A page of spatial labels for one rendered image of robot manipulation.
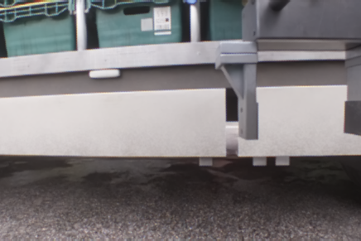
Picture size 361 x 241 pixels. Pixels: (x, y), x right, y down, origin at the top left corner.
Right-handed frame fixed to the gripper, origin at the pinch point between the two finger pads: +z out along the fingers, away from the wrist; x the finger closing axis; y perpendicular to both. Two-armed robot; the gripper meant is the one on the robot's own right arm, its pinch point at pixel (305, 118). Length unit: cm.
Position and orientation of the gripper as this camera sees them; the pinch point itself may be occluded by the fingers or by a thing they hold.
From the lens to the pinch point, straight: 25.5
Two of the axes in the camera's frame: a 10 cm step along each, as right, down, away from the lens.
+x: 10.0, -0.3, 0.0
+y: 0.0, 0.8, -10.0
